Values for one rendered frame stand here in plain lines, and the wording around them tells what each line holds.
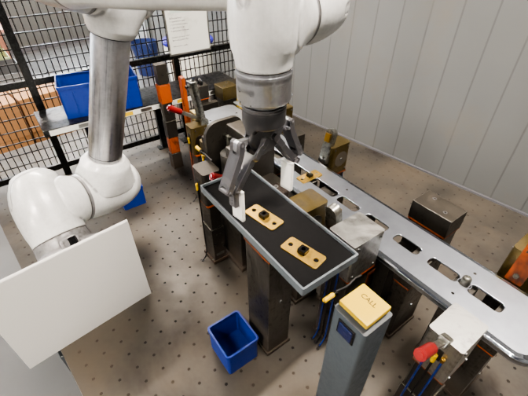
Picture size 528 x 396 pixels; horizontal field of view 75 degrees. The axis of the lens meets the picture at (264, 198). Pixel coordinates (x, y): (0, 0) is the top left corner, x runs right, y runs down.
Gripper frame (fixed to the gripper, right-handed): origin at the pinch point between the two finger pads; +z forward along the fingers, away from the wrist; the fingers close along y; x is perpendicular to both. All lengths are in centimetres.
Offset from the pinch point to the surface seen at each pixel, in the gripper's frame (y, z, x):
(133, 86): -23, 9, -100
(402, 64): -223, 39, -74
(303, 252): 2.7, 4.1, 13.0
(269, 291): 3.3, 22.9, 4.9
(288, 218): -3.4, 5.3, 4.0
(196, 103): -29, 7, -63
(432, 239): -37.9, 21.3, 24.6
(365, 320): 6.1, 5.3, 28.4
